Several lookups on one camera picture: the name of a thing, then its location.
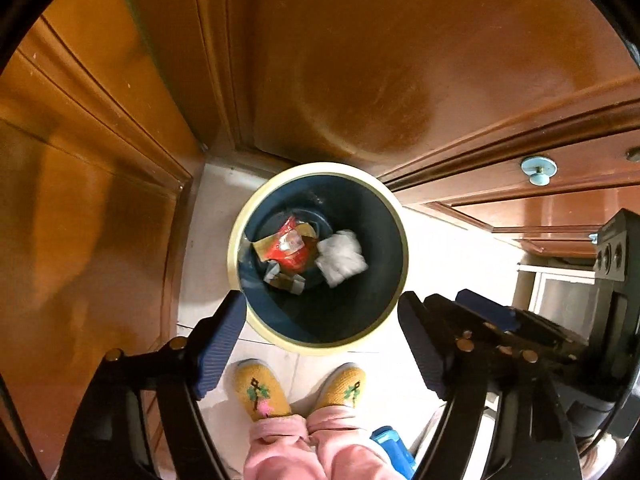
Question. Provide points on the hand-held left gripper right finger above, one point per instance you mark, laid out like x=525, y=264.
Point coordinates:
x=425, y=345

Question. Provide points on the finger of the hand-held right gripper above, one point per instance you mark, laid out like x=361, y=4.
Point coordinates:
x=480, y=327
x=487, y=307

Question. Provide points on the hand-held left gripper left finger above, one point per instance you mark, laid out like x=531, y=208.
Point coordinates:
x=220, y=340

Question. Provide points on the dark blue trash bin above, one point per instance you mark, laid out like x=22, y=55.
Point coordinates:
x=380, y=280

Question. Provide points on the small yellow box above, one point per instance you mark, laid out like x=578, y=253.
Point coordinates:
x=262, y=250

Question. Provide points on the red snack packet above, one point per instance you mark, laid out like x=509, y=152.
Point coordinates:
x=292, y=255

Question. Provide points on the white plastic bag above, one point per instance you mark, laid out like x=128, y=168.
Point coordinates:
x=342, y=260

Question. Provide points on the white framed glass door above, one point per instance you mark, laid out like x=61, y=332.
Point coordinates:
x=560, y=290

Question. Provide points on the blue plastic stool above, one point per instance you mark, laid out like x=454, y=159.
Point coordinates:
x=395, y=452

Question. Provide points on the brown wooden cabinet door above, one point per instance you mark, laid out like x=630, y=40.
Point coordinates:
x=475, y=175
x=90, y=210
x=375, y=60

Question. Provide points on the pink trousers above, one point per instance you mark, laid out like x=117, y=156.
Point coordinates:
x=310, y=450

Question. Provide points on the pale blue cabinet knob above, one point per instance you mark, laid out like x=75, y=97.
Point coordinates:
x=537, y=167

